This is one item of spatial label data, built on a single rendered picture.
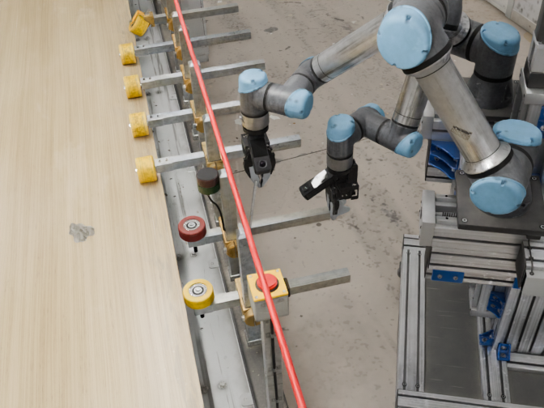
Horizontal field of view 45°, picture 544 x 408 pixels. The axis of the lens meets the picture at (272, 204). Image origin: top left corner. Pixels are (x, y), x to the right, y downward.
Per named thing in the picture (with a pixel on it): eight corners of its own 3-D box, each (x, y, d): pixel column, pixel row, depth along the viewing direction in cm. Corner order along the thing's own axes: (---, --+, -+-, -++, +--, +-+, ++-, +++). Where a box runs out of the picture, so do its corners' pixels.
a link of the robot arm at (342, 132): (363, 118, 180) (342, 132, 176) (361, 150, 188) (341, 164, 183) (341, 107, 184) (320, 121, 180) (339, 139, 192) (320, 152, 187)
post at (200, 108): (213, 174, 243) (198, 57, 211) (214, 180, 240) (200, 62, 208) (204, 176, 242) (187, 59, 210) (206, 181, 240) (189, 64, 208)
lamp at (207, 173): (223, 223, 193) (216, 165, 178) (227, 236, 189) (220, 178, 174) (203, 227, 192) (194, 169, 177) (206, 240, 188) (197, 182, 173)
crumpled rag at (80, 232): (99, 234, 191) (97, 228, 189) (77, 245, 188) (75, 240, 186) (85, 218, 196) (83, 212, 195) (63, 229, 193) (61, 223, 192)
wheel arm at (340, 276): (346, 275, 187) (346, 265, 184) (350, 284, 184) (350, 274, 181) (193, 308, 180) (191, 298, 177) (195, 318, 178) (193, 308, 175)
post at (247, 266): (260, 344, 191) (248, 223, 159) (262, 354, 189) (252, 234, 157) (248, 347, 191) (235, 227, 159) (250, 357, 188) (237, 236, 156)
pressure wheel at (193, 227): (206, 239, 203) (202, 211, 195) (211, 257, 197) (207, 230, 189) (180, 244, 201) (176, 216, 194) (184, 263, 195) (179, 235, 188)
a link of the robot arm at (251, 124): (271, 116, 174) (241, 121, 173) (272, 129, 177) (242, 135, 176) (265, 100, 179) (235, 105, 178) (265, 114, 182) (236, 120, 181)
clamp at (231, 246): (235, 225, 203) (234, 213, 200) (244, 256, 193) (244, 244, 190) (217, 229, 202) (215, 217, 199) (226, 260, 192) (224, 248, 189)
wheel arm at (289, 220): (326, 214, 205) (327, 204, 202) (329, 222, 202) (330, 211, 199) (187, 242, 198) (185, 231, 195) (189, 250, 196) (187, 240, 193)
